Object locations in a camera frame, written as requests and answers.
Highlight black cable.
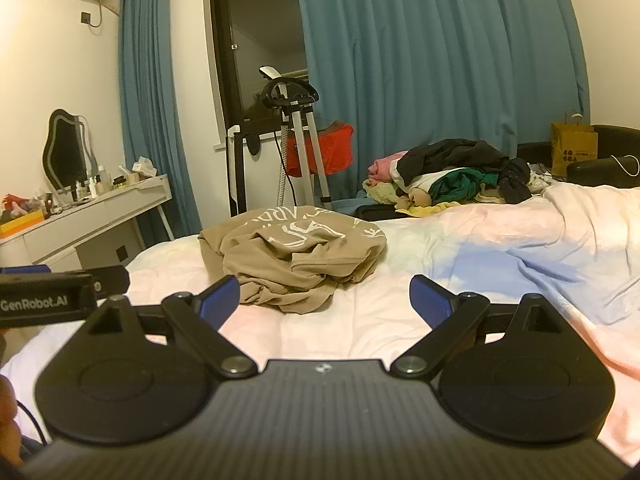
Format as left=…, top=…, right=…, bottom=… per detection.
left=14, top=400, right=52, bottom=447

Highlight white black upright rack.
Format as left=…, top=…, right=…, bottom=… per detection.
left=225, top=125, right=288, bottom=216

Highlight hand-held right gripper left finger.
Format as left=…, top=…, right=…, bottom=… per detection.
left=75, top=275, right=258, bottom=380

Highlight red hanging garment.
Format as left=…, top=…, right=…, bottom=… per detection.
left=285, top=121, right=355, bottom=177

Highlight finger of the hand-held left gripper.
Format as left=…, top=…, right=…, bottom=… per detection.
left=91, top=265, right=131, bottom=302

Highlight red pink small items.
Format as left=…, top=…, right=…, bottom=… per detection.
left=0, top=192, right=51, bottom=221

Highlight yellow box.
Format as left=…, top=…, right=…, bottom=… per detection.
left=0, top=210, right=46, bottom=238

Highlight dark window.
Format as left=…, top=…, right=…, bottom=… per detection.
left=207, top=0, right=313, bottom=151

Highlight narrow blue curtain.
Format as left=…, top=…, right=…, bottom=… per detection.
left=117, top=0, right=203, bottom=251

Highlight pile of mixed clothes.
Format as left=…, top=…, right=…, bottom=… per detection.
left=362, top=139, right=551, bottom=218

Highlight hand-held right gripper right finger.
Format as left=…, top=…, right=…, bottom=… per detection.
left=390, top=274, right=568, bottom=380

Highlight group of cosmetic bottles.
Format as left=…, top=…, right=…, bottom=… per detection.
left=72, top=165, right=113, bottom=201

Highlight tan printed t-shirt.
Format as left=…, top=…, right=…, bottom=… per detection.
left=198, top=205, right=388, bottom=313

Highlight yellow paper bag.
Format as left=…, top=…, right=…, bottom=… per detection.
left=550, top=110, right=599, bottom=177

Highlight pastel tie-dye bed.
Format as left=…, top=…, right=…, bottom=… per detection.
left=0, top=182, right=640, bottom=466

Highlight wide blue curtain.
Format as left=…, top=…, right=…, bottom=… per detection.
left=294, top=0, right=591, bottom=206

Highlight wavy black mirror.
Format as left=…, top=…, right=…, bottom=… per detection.
left=42, top=109, right=98, bottom=191

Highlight garment steamer stand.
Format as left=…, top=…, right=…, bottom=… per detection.
left=250, top=66, right=333, bottom=206

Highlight black sofa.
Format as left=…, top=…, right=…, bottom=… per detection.
left=350, top=124, right=640, bottom=221

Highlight white dressing table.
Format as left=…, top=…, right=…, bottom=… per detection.
left=0, top=174, right=173, bottom=281

